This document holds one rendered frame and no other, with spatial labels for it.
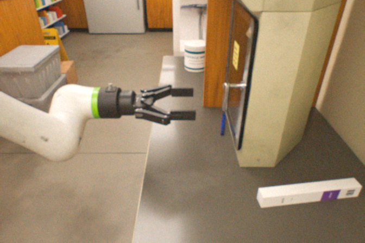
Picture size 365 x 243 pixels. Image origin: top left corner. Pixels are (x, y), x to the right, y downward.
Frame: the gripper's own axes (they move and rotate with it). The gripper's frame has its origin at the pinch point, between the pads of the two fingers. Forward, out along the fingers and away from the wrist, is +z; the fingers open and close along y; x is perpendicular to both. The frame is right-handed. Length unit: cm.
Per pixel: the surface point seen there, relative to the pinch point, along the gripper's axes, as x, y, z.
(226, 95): -3.3, -1.4, 10.0
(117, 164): 114, 98, -55
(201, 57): 11, 69, 9
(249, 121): 2.8, -5.9, 16.4
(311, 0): -29.4, -6.1, 25.8
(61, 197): 114, 64, -88
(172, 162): 20.2, -3.7, -5.6
